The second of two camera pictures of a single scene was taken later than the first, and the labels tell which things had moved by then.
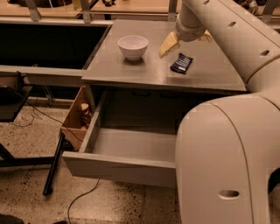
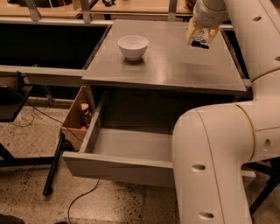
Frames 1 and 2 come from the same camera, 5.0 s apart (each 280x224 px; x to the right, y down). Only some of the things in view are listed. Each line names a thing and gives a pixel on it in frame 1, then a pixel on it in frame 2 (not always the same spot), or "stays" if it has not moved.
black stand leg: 48,185 stays
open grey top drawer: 136,155 stays
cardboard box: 79,117 stays
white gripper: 189,34 to 207,16
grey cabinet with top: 144,90 stays
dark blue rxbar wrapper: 182,64 to 199,42
